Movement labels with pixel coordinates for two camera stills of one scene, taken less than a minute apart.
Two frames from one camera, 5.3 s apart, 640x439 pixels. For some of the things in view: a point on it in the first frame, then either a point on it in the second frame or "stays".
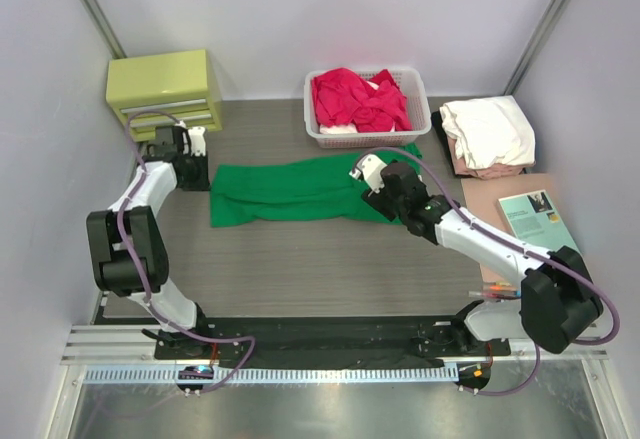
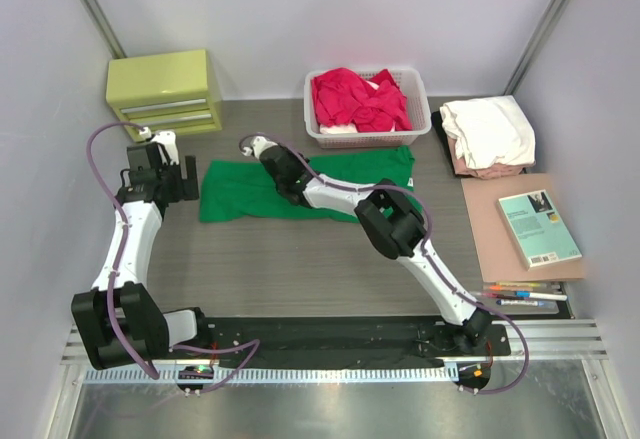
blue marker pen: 495,293 stays
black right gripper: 377,201 to 300,167
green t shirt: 298,188 stays
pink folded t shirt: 494,170 stays
